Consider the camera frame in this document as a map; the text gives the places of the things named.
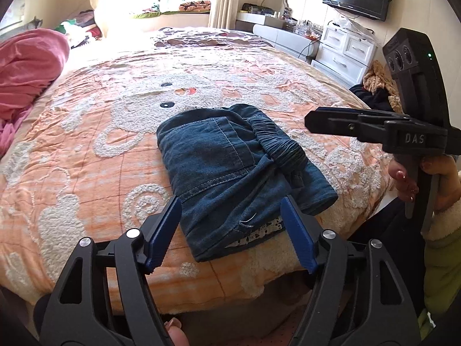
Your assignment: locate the person's left hand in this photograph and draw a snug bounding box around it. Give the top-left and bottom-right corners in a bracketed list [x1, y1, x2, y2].
[164, 318, 190, 346]

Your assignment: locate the beige curtain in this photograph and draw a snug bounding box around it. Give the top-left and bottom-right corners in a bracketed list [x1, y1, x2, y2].
[208, 0, 243, 29]

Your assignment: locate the window seat bedding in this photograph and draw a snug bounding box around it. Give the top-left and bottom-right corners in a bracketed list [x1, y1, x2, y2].
[130, 0, 211, 20]

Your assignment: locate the white vanity table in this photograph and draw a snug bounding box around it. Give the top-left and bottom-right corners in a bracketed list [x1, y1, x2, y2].
[236, 11, 321, 62]

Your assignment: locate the white plastic bag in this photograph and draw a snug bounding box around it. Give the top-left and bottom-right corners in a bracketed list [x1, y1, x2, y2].
[331, 14, 364, 30]

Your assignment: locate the person's right forearm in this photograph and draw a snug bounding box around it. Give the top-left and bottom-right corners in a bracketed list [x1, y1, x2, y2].
[421, 202, 461, 332]

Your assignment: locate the blue denim pants lace hem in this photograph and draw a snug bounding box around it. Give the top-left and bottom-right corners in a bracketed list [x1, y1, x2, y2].
[156, 104, 339, 263]

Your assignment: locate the yellow knit cloth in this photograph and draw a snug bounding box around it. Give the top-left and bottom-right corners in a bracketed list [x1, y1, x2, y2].
[362, 61, 403, 114]

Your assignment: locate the grey quilted pillow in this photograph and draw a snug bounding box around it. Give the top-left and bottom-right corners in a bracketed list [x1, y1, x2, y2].
[149, 27, 274, 48]

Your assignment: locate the white drawer dresser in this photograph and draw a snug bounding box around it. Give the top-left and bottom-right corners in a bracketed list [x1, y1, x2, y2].
[311, 25, 379, 87]

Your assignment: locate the pink velvet blanket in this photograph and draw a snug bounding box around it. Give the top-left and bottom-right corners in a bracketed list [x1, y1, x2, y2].
[0, 29, 71, 155]

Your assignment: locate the pile of colourful clothes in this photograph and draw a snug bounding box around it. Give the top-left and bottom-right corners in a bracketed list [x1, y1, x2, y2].
[54, 9, 105, 49]

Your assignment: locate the black cloth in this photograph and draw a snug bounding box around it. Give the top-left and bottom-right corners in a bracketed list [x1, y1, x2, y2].
[349, 84, 395, 112]

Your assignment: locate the black cable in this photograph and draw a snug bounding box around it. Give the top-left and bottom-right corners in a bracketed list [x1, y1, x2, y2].
[298, 39, 322, 59]

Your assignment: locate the person's right hand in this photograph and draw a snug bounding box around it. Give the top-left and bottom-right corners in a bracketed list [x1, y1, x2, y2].
[388, 155, 461, 215]

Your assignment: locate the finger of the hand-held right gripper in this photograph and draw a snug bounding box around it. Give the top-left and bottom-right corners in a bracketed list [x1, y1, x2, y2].
[304, 107, 411, 141]

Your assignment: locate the orange printed bunny blanket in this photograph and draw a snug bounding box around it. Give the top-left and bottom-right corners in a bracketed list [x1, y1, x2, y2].
[0, 45, 397, 314]

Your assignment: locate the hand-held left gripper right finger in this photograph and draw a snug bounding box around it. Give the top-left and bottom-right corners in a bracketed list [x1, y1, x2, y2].
[280, 195, 422, 346]

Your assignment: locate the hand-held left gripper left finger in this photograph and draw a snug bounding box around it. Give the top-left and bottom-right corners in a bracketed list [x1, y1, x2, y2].
[39, 195, 182, 346]

